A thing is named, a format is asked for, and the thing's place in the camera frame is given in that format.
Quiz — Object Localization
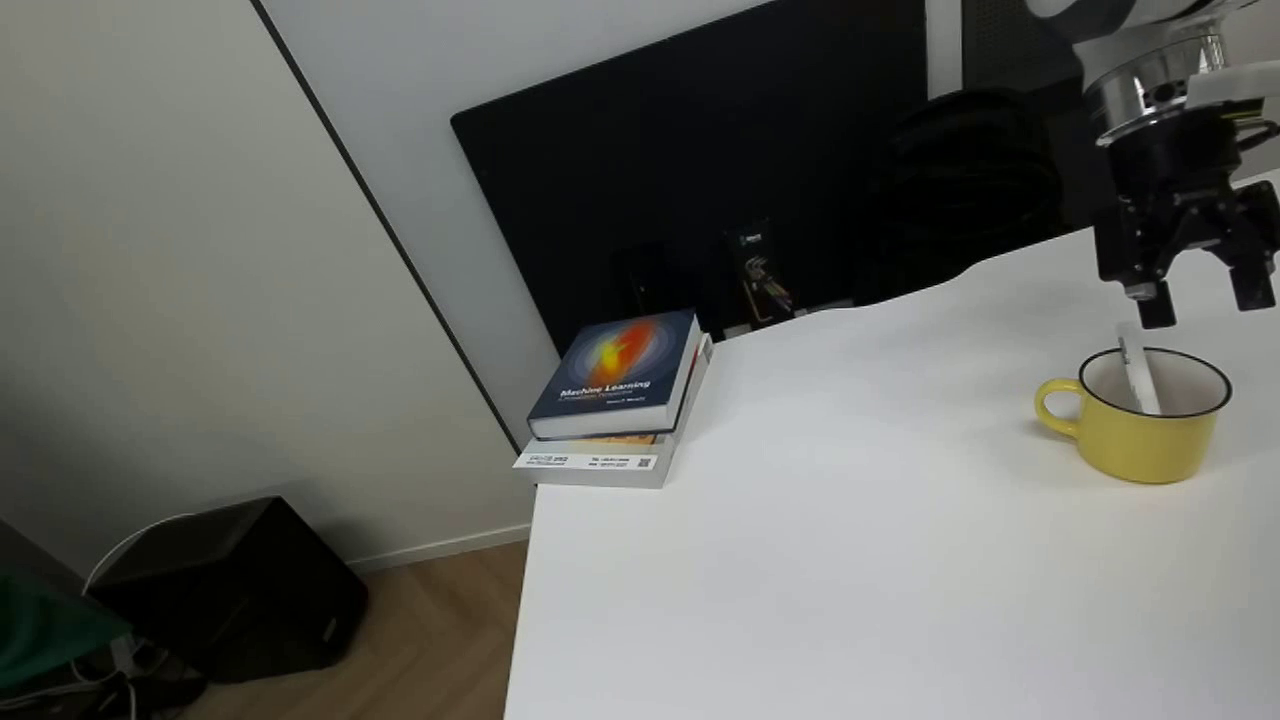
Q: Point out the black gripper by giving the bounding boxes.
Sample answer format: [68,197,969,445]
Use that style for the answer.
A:
[1092,111,1280,332]

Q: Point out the white marker with blue cap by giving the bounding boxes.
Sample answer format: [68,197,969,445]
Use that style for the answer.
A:
[1115,322,1167,416]

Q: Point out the yellow enamel mug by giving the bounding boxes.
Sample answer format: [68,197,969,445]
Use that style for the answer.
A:
[1031,345,1238,488]

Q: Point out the small metal clamp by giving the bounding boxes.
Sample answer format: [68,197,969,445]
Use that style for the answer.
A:
[737,230,805,327]

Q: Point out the large black monitor panel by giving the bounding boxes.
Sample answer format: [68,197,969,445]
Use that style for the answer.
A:
[448,0,938,361]

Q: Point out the blue hardcover book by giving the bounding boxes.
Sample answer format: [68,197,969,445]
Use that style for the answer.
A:
[523,308,709,445]

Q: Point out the stack of books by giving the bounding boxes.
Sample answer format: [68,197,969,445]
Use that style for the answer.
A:
[512,337,715,494]

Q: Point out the black floor speaker box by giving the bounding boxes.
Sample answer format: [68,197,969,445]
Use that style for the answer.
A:
[83,494,376,690]

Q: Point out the green fabric object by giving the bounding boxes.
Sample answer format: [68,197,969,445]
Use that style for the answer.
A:
[0,564,138,704]

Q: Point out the tangled floor cables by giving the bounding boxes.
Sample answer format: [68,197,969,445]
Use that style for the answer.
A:
[71,635,212,720]

